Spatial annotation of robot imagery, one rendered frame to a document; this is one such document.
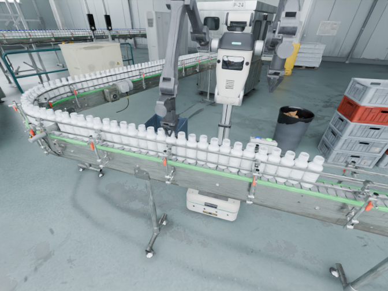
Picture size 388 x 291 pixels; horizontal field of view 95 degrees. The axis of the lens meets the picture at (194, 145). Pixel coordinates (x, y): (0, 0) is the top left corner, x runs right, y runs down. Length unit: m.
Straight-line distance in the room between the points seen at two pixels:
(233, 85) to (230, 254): 1.40
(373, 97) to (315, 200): 2.05
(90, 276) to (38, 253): 0.54
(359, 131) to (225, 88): 2.14
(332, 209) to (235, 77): 0.95
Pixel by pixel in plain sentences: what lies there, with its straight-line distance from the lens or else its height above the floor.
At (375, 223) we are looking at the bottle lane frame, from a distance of 1.24.
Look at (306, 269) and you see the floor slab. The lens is 2.01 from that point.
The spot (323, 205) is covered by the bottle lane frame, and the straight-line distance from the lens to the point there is 1.10.
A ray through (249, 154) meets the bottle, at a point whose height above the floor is 1.13.
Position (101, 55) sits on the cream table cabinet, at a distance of 5.01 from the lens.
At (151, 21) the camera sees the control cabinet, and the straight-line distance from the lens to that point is 6.86.
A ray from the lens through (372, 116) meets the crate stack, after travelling 3.07.
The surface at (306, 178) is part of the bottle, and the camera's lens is 1.00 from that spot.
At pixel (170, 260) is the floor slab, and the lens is 1.79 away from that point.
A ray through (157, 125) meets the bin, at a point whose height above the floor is 0.83.
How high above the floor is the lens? 1.65
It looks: 35 degrees down
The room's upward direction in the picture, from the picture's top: 2 degrees clockwise
